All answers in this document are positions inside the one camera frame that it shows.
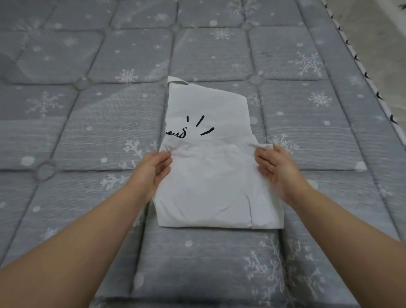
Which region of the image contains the person's left forearm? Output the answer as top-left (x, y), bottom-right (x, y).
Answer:
top-left (0, 181), bottom-right (150, 308)

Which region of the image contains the person's left hand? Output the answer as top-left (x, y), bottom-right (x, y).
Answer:
top-left (130, 150), bottom-right (173, 200)

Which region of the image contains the white garment black print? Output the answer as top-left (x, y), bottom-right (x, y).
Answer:
top-left (153, 76), bottom-right (284, 230)

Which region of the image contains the person's right forearm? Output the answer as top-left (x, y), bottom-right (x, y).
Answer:
top-left (285, 182), bottom-right (406, 308)

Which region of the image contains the person's right hand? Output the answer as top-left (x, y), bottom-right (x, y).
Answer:
top-left (255, 143), bottom-right (304, 204)

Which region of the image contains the grey snowflake quilted mattress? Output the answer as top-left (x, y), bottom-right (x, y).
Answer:
top-left (0, 0), bottom-right (406, 308)

